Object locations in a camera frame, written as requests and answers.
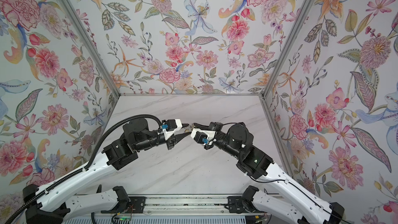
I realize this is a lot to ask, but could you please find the steel key holder plate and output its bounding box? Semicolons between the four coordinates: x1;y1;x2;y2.
185;124;194;132

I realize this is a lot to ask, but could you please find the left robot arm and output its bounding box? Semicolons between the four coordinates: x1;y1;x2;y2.
23;115;188;224

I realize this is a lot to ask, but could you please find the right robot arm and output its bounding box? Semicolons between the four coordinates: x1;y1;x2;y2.
191;122;345;224

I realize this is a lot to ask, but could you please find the right corner aluminium profile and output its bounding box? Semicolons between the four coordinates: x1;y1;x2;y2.
262;0;315;100

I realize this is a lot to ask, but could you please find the corner aluminium profile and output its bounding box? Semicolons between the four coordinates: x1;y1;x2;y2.
58;0;121;100
262;0;315;100

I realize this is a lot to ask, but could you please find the left corner aluminium profile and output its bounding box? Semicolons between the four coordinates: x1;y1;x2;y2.
58;0;121;100

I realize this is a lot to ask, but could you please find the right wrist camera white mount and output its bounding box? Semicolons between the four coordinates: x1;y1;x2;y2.
190;128;216;149

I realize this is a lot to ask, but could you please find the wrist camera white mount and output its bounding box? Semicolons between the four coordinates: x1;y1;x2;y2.
160;119;182;141
190;128;216;149

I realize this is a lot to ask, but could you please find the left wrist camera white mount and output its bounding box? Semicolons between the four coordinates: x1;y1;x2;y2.
160;119;182;141

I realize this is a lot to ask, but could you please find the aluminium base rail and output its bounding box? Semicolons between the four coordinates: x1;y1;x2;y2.
71;193;318;217

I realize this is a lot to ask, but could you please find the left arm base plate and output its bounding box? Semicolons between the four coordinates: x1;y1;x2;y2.
101;197;147;214

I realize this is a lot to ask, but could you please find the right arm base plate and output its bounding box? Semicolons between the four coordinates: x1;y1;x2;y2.
226;195;272;214

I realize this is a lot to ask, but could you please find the left black corrugated cable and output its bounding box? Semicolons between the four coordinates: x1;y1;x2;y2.
4;114;163;224

